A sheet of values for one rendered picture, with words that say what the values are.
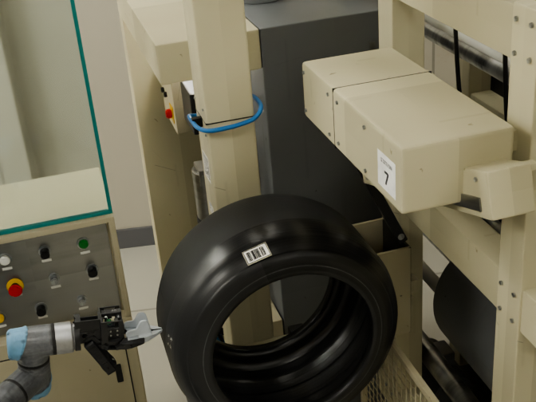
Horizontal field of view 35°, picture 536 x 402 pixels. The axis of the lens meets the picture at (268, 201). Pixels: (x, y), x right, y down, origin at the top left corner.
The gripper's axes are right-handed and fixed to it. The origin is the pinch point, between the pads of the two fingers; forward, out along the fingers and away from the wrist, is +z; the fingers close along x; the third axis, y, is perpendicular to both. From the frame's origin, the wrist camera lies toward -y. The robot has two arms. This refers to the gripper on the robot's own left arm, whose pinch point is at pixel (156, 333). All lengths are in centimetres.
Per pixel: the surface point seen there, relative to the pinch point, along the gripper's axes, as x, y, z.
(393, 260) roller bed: 18, 2, 72
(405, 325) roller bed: 18, -21, 78
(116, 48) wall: 267, -1, 25
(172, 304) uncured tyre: -2.5, 9.3, 3.5
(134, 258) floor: 255, -121, 30
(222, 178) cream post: 25.0, 28.9, 22.2
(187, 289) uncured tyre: -6.0, 15.2, 6.5
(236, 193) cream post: 25.0, 24.1, 26.2
